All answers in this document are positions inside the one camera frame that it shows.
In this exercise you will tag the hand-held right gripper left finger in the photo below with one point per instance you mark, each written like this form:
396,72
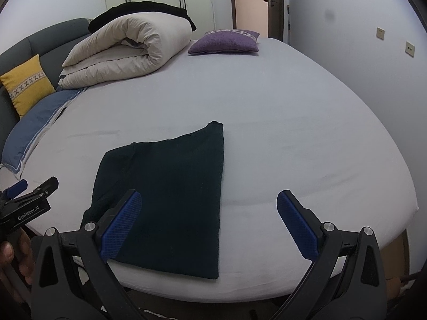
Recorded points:
121,226

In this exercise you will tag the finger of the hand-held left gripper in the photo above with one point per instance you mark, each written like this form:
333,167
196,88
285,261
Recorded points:
45,186
16,187

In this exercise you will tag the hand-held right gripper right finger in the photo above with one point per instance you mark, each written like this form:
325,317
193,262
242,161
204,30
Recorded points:
297,226

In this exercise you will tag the dark green knit garment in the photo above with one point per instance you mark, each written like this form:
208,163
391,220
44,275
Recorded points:
173,190

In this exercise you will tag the person's left hand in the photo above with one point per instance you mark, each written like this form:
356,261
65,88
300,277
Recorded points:
22,251

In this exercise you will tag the blue pillow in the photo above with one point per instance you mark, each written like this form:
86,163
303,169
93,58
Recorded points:
33,123

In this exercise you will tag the bed with white sheet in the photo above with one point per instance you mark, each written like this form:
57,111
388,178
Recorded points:
283,123

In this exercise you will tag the yellow patterned pillow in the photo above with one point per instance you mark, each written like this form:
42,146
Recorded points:
28,83

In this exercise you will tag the grey upholstered headboard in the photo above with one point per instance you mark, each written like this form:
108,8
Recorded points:
50,36

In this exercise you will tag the beige folded quilt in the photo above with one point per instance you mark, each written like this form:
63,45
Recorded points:
133,40

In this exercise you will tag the purple pillow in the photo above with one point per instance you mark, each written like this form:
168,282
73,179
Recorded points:
223,41

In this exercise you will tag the black blanket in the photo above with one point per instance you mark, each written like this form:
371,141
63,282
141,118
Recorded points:
133,6

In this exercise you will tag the peach door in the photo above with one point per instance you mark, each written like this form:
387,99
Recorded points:
250,6

